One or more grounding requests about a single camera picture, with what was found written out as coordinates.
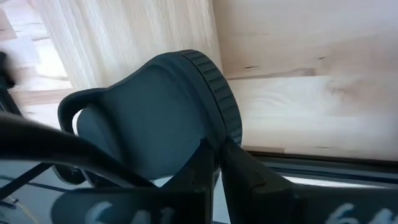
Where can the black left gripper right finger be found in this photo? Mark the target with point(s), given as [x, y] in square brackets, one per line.
[264, 202]

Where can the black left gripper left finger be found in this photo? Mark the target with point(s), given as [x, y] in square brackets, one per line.
[186, 199]

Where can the black rubber slide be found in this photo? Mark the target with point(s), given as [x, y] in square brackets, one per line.
[149, 118]

